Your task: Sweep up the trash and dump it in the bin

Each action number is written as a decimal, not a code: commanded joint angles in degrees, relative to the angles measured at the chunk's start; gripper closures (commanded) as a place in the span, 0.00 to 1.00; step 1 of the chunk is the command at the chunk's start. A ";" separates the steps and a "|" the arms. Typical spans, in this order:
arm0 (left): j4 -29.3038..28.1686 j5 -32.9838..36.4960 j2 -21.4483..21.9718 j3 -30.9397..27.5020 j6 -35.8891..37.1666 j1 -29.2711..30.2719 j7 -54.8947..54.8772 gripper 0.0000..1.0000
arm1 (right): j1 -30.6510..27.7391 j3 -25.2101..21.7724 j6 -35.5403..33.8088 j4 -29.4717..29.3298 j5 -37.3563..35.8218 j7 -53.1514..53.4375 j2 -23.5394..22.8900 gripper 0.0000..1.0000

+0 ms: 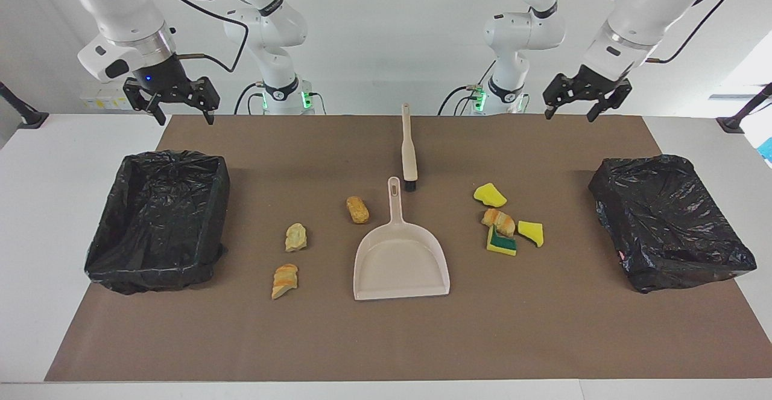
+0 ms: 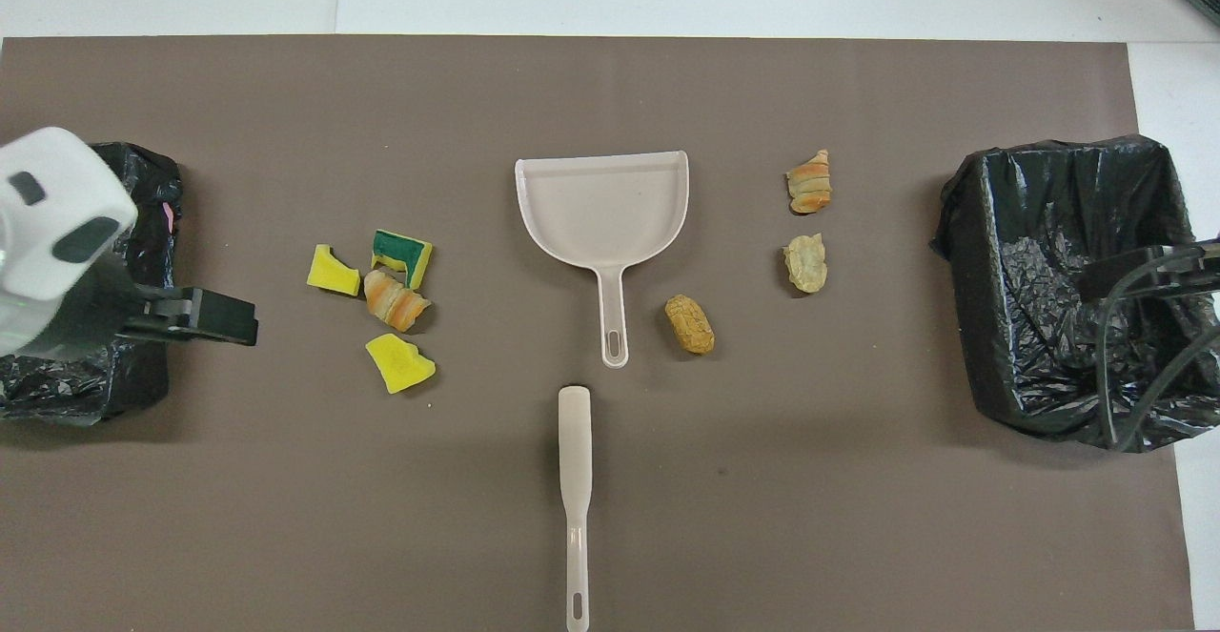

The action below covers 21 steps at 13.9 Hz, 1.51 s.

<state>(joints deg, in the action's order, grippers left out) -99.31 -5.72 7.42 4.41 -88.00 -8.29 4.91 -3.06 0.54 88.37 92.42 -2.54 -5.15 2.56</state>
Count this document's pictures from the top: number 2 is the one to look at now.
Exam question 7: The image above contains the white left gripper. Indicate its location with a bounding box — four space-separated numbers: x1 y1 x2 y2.
0 126 259 348

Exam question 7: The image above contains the orange striped bread piece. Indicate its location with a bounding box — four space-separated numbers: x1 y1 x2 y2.
363 269 432 334

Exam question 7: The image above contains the green and yellow sponge piece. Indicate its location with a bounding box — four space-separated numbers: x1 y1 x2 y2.
371 230 434 291

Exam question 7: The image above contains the pale bread piece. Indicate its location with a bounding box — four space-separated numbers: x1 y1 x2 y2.
783 233 828 295

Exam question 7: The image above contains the tan croissant end piece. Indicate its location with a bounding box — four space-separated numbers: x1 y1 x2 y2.
785 150 833 215

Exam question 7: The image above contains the beige hand brush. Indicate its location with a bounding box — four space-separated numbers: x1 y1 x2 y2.
558 385 593 632

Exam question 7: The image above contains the beige plastic dustpan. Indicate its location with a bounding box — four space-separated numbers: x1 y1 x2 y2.
515 150 690 369

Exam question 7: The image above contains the brown oval bread loaf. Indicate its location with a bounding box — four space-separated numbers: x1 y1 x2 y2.
664 295 716 356

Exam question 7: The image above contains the black bag lined bin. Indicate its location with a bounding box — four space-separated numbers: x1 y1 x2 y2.
0 142 184 425
929 134 1220 454

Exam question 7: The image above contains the brown table mat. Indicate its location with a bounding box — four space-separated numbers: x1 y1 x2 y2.
0 35 1195 632

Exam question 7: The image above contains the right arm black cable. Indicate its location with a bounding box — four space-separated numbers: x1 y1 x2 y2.
1094 244 1220 454

